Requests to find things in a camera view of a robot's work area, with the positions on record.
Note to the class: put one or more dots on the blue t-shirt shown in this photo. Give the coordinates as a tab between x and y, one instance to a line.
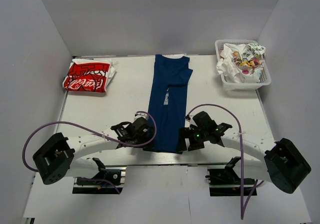
168	100

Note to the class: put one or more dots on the white plastic basket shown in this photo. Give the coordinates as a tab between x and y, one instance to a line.
265	78

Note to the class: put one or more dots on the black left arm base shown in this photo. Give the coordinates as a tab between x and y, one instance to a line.
107	181

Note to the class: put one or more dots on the white printed t-shirt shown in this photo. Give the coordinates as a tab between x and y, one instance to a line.
243	63

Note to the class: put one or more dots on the red and white folded t-shirt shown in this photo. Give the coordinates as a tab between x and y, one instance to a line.
89	75

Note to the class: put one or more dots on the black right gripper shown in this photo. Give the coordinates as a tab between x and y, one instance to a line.
186	139

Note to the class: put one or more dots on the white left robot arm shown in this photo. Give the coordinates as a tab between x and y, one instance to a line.
62	156

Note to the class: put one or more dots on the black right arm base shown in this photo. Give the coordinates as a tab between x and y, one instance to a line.
224	182

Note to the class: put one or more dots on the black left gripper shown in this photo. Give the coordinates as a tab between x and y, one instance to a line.
148	139

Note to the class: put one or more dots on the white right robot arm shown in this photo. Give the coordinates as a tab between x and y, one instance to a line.
282	165

